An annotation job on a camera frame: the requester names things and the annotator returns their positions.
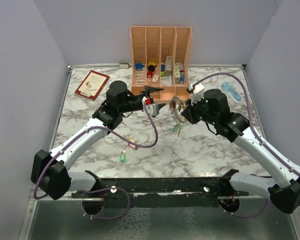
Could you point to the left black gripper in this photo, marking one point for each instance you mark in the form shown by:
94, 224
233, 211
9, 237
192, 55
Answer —
148, 90

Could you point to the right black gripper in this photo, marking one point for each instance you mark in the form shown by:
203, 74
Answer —
188, 113

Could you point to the metal coil keyring yellow handle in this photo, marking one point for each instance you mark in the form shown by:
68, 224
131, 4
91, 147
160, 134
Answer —
176, 106

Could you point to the green tag key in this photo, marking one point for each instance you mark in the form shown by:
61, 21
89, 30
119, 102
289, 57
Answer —
176, 128
122, 157

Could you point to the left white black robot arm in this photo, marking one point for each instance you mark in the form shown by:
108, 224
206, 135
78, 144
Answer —
51, 170

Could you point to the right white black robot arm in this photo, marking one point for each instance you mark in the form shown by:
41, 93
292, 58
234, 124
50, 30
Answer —
237, 129

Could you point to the red black bottle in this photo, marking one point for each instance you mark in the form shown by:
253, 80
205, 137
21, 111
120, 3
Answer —
150, 71

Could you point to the grey green box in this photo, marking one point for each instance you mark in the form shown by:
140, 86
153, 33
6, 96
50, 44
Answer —
168, 66

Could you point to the yellow tag key upper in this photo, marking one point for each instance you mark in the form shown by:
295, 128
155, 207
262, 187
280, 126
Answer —
179, 129

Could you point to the yellow tag key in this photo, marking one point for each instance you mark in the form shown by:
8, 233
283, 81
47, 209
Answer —
179, 129
131, 139

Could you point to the blue packaged item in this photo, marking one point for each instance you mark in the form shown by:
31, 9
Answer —
230, 90

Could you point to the peach plastic desk organizer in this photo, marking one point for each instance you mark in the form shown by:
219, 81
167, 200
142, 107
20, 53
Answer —
154, 44

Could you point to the yellow tag key lower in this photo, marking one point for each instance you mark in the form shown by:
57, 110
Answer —
131, 139

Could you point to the red cover paperback book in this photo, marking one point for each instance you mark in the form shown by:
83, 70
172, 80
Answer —
92, 85

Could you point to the red tag key lower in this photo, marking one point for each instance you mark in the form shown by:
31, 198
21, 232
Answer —
132, 146

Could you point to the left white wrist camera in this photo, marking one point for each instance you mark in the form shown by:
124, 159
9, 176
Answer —
150, 109

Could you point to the white adapter at wall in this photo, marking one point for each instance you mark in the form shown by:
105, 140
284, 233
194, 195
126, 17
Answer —
124, 65

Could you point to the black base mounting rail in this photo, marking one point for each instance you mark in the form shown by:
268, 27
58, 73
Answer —
120, 198

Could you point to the aluminium frame rail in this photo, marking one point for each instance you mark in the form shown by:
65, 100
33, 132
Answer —
215, 186

